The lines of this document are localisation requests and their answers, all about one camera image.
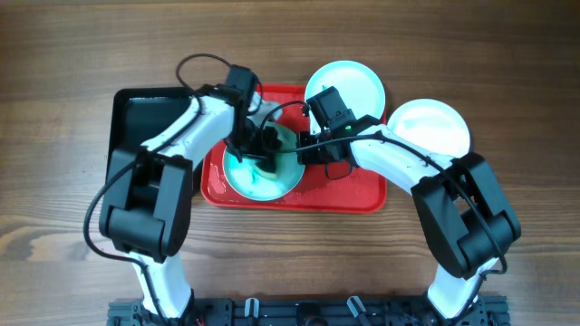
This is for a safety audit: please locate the white plate bottom green stain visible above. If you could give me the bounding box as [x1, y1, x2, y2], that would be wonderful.
[222, 122, 305, 201]

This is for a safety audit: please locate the white plate green stain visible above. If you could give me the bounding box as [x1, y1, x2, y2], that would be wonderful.
[222, 122, 305, 201]
[387, 99, 471, 158]
[304, 61, 386, 120]

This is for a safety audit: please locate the green yellow sponge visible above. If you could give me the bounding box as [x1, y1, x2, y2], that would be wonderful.
[254, 157, 276, 178]

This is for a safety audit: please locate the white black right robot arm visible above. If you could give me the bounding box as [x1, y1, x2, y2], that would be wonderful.
[297, 87, 521, 325]

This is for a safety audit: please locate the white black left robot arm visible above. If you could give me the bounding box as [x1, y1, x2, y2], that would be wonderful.
[85, 65, 276, 325]

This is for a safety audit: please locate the red plastic tray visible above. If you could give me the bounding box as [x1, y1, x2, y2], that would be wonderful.
[199, 82, 389, 215]

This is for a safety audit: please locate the black water tray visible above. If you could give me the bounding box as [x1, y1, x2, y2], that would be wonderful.
[106, 87, 191, 179]

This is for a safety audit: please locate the white plate top green stain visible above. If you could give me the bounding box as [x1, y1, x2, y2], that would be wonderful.
[304, 61, 386, 120]

